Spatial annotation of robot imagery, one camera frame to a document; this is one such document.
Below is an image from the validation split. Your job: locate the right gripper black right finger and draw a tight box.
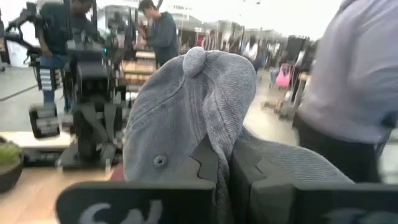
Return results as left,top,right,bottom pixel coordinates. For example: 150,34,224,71
229,138,398,224

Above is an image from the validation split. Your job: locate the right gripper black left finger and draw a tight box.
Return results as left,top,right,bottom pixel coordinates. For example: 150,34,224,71
55,134,220,224

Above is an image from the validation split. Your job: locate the grey corduroy cap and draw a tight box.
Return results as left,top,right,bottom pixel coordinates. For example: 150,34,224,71
122,46,354,224

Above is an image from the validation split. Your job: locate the pink object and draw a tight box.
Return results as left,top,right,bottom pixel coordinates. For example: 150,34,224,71
275,63,293,88

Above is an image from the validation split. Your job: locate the small potted green plant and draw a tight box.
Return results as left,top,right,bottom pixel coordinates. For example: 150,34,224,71
0,136,25,194

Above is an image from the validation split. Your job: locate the person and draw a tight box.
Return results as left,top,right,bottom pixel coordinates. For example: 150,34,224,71
292,0,398,184
37,0,100,113
134,0,180,68

